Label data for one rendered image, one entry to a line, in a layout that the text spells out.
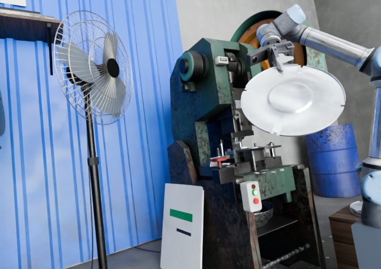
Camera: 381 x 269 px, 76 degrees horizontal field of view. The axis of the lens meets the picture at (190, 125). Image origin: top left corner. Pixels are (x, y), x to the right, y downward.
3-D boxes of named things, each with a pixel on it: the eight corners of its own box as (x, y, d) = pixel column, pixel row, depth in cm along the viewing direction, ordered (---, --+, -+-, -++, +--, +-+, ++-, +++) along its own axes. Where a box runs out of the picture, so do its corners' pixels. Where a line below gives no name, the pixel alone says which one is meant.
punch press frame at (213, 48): (309, 248, 144) (271, 30, 157) (257, 275, 123) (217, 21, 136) (226, 222, 212) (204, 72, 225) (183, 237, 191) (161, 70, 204)
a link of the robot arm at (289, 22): (299, 11, 105) (275, 28, 110) (294, -1, 95) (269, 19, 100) (309, 25, 103) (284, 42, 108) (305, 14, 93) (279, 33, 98)
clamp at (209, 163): (232, 163, 154) (229, 146, 155) (210, 167, 145) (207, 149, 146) (226, 163, 159) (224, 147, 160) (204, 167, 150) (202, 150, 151)
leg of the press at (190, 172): (273, 315, 116) (244, 126, 124) (255, 327, 110) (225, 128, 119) (182, 256, 195) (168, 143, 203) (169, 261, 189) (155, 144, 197)
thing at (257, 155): (286, 167, 138) (282, 143, 139) (268, 171, 131) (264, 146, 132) (254, 167, 159) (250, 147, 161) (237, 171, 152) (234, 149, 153)
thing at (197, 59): (212, 82, 148) (207, 47, 150) (197, 82, 142) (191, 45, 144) (194, 92, 167) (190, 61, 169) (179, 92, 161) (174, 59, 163)
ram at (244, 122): (257, 129, 155) (250, 84, 158) (239, 131, 148) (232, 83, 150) (239, 133, 170) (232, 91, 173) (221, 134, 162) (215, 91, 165)
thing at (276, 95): (352, 71, 74) (353, 68, 73) (333, 148, 61) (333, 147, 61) (258, 62, 88) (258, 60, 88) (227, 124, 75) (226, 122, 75)
